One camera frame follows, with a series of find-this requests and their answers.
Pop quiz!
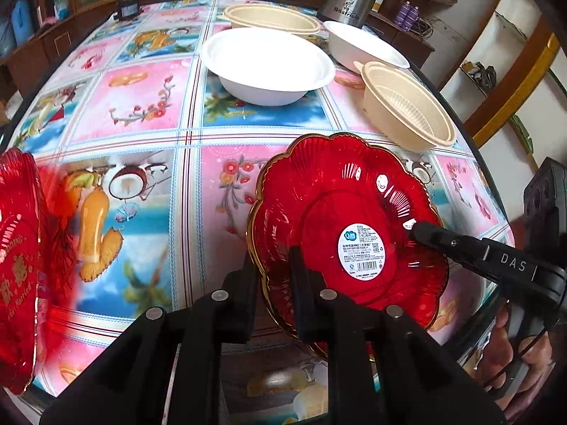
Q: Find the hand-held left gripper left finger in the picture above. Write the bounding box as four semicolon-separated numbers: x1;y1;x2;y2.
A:
39;251;261;425

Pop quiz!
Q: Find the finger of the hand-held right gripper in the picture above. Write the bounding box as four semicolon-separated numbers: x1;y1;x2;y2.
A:
405;220;488;277

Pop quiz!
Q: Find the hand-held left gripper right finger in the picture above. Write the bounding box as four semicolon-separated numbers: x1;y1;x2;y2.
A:
288;245;493;425

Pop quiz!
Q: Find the red flower-shaped plate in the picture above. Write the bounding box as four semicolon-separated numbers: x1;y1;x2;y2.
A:
246;132;450;361

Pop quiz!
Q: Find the beige ribbed bowl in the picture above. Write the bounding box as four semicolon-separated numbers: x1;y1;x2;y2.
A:
360;61;457;153
221;4;321;38

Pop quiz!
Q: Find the red printed plate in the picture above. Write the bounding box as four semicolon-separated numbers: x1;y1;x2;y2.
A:
0;147;78;396

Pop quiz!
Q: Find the large white bowl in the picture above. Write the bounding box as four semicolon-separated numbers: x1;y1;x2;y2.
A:
199;27;336;106

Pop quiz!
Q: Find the person's right hand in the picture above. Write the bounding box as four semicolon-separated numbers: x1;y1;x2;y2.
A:
481;307;555;403

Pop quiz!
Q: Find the dark metal object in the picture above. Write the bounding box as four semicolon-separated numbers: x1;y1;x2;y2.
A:
461;59;498;91

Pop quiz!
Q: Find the small black device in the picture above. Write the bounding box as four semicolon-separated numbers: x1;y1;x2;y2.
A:
114;0;141;21

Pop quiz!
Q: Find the blue plastic jug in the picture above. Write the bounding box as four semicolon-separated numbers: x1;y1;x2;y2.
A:
9;0;34;46

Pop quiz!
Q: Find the wooden door frame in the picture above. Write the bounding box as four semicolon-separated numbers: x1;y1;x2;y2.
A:
438;11;564;145

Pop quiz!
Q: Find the coiled cable bundle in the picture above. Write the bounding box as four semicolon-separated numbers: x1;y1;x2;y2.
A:
416;17;438;40

